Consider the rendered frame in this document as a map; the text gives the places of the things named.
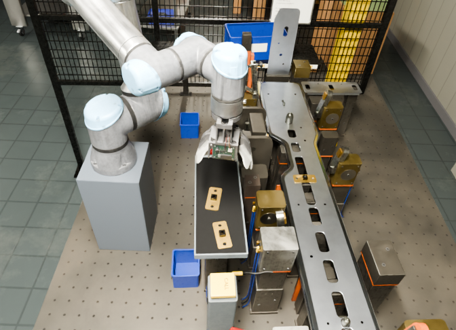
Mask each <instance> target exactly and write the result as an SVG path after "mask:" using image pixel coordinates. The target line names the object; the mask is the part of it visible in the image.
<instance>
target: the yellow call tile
mask: <svg viewBox="0 0 456 330"><path fill-rule="evenodd" d="M235 296H236V292H235V275H234V273H211V274H210V297H211V298H228V297H235Z"/></svg>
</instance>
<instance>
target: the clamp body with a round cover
mask: <svg viewBox="0 0 456 330"><path fill-rule="evenodd" d="M252 205H253V208H252V218H251V222H250V231H249V236H248V258H246V260H247V265H248V270H252V269H253V265H254V258H255V254H256V249H257V241H258V239H259V232H260V228H261V227H277V220H276V211H279V210H282V211H283V213H284V212H285V209H286V201H285V198H284V192H283V191H281V190H258V191H257V192H256V198H255V202H253V203H252ZM253 225H254V227H253ZM252 229H253V230H252ZM246 260H245V261H246ZM245 261H243V262H240V264H241V265H242V264H243V263H244V262H245Z"/></svg>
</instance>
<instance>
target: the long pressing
mask: <svg viewBox="0 0 456 330"><path fill-rule="evenodd" d="M260 84H261V89H260V94H259V99H260V103H261V106H262V107H263V108H264V109H265V110H266V114H267V116H266V121H265V128H266V132H267V134H268V135H269V137H271V138H272V139H273V140H275V141H277V142H279V143H280V144H282V145H283V146H284V149H285V152H286V157H287V161H288V166H289V167H288V169H287V170H286V171H285V172H283V173H282V174H281V175H280V187H281V191H283V192H284V198H285V201H286V209H285V210H286V216H287V220H288V226H289V227H294V230H295V234H296V237H297V243H298V246H299V250H298V253H297V256H296V262H297V267H298V271H299V277H300V281H301V286H302V290H303V296H304V300H305V305H306V309H307V315H308V319H309V325H310V328H311V330H342V329H351V330H380V328H379V324H378V322H377V318H376V316H375V313H374V310H373V307H372V304H371V301H370V298H369V296H368V293H367V290H366V287H365V284H364V281H363V278H362V275H361V272H360V269H359V267H358V263H357V261H356V257H355V255H354V251H353V249H352V246H351V243H350V241H349V237H348V235H347V231H346V229H345V226H344V223H343V220H342V217H341V213H340V211H339V207H338V206H337V202H336V200H335V196H334V193H333V190H332V187H331V185H330V182H329V180H328V176H327V174H326V170H325V167H324V164H323V162H322V158H321V156H320V152H319V150H318V146H317V142H318V138H319V133H318V129H317V127H316V124H315V122H314V119H313V116H312V114H311V110H310V108H309V105H308V102H307V99H306V97H305V94H304V91H303V88H302V86H301V85H300V84H298V83H295V82H261V81H260ZM295 94H296V95H295ZM282 100H284V102H285V106H283V104H284V102H282ZM288 113H292V114H293V121H292V124H286V123H285V120H286V115H287V114H288ZM300 127H302V128H300ZM288 130H294V133H295V135H296V137H294V138H291V137H289V135H288ZM304 140H306V141H304ZM292 143H296V144H298V145H299V149H300V152H294V151H293V150H292V145H291V144H292ZM295 158H302V159H303V163H304V166H305V170H306V173H307V175H315V176H316V181H317V182H316V183H308V184H310V187H311V191H312V194H313V198H314V201H315V204H314V205H309V204H308V203H307V201H306V198H305V194H304V191H303V186H302V184H303V183H295V182H294V179H293V175H299V171H298V168H297V163H296V161H295ZM298 204H299V205H298ZM324 204H326V205H324ZM310 208H316V209H317V211H318V214H319V218H320V222H321V225H314V224H313V223H312V221H311V216H310V213H309V209H310ZM317 233H323V234H324V235H325V239H326V243H327V245H328V250H329V251H328V252H321V251H320V249H319V246H318V241H317V238H316V234H317ZM310 255H312V256H313V257H312V258H311V257H310ZM324 261H331V262H332V264H333V266H334V269H335V273H336V276H337V282H329V281H328V279H327V276H326V272H325V269H324V264H323V262H324ZM332 293H340V294H342V297H343V301H344V304H345V308H346V311H347V317H348V318H349V319H350V321H351V323H350V324H349V327H343V326H342V324H341V319H342V318H344V317H342V318H341V317H338V316H337V312H336V309H335V305H334V301H333V297H332ZM361 321H362V322H363V324H362V323H361ZM327 323H329V325H327Z"/></svg>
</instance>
